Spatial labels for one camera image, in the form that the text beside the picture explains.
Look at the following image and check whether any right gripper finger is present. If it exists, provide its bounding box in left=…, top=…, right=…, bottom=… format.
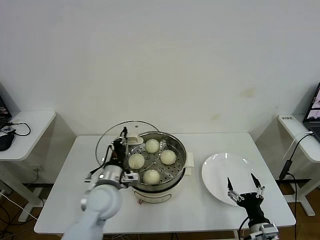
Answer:
left=226, top=176, right=245, bottom=202
left=250, top=173, right=266, bottom=200

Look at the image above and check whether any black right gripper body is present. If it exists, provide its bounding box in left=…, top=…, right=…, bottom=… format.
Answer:
left=236, top=191, right=266, bottom=223

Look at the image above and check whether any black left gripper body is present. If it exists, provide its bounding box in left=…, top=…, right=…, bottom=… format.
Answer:
left=111, top=139, right=130, bottom=165

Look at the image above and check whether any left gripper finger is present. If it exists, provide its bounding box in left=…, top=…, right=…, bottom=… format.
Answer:
left=120, top=126, right=129, bottom=145

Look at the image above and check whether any glass lid with cream handle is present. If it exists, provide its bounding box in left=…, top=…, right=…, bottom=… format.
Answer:
left=95, top=120, right=163, bottom=175

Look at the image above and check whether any white steamed baozi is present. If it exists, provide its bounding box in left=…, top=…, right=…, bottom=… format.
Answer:
left=128, top=153, right=145, bottom=170
left=145, top=138, right=160, bottom=154
left=159, top=149, right=178, bottom=166
left=142, top=169, right=161, bottom=185

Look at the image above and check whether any perforated steel steamer basket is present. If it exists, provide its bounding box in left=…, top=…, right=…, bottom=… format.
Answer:
left=123, top=131, right=187, bottom=187

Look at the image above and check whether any white round plate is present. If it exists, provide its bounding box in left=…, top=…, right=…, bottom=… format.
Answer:
left=201, top=152, right=263, bottom=207

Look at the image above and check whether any laptop beside table label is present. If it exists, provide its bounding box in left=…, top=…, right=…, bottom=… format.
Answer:
left=302, top=81, right=320, bottom=141

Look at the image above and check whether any black computer mouse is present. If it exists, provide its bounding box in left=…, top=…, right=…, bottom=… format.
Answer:
left=0, top=133, right=15, bottom=152

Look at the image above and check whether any laptop beside black mouse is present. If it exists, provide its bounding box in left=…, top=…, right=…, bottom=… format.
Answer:
left=0, top=82, right=13, bottom=129

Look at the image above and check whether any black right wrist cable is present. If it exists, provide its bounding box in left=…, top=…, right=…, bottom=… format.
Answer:
left=238, top=216, right=251, bottom=238

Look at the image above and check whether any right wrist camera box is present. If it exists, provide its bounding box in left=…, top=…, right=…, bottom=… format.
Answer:
left=259, top=223, right=280, bottom=238

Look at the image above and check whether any black power adapter cable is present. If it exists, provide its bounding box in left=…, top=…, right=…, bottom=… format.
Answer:
left=278, top=133, right=315, bottom=208

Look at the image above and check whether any black metal floor frame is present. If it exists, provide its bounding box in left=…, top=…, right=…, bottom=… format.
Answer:
left=276, top=178, right=312, bottom=187

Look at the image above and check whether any white laptop cable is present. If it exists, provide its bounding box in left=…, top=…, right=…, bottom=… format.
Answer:
left=282, top=131, right=315, bottom=162

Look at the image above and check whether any black looped cable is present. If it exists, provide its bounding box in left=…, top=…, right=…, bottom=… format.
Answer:
left=7, top=121, right=32, bottom=138

